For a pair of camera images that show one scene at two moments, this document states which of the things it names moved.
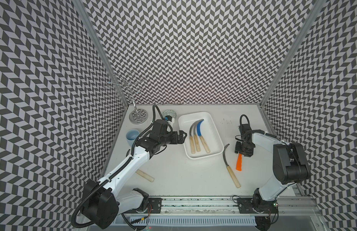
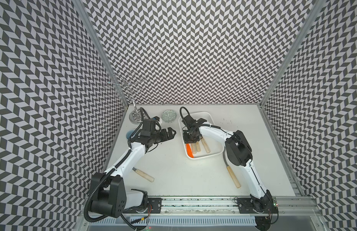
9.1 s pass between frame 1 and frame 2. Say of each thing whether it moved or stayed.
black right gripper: moved
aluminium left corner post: stayed
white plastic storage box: stayed
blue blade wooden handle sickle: stayed
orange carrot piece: moved
